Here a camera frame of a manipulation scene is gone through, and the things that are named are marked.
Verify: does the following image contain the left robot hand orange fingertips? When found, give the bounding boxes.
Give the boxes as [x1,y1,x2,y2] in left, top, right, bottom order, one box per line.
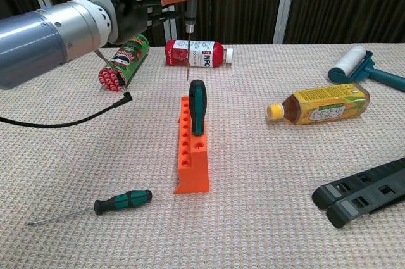
[89,0,199,45]

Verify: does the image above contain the black metal precision screwdriver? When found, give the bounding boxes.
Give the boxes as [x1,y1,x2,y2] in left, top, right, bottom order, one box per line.
[184,0,199,80]

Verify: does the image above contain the orange screwdriver holder block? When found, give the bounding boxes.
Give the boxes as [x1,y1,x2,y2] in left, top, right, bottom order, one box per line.
[173,96,211,194]

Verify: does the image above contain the long green black screwdriver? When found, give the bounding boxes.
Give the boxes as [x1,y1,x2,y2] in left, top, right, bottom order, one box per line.
[27,189,153,227]

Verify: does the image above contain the green Pringles can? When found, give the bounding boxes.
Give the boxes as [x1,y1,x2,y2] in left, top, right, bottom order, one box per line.
[97,34,150,92]

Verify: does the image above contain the red juice bottle white cap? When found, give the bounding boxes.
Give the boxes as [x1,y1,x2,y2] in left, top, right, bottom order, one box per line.
[164,39,234,69]

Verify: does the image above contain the yellow label tea bottle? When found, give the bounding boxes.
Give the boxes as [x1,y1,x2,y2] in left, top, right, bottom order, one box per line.
[266,82,370,126]

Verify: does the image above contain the teal lint roller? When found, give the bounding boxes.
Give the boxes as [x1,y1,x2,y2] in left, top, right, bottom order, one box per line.
[327,44,405,93]

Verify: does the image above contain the beige woven tablecloth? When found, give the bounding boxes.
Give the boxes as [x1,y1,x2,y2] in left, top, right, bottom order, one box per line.
[0,42,405,269]

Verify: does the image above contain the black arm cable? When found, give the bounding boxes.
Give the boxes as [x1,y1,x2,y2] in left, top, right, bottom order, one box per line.
[0,49,134,129]

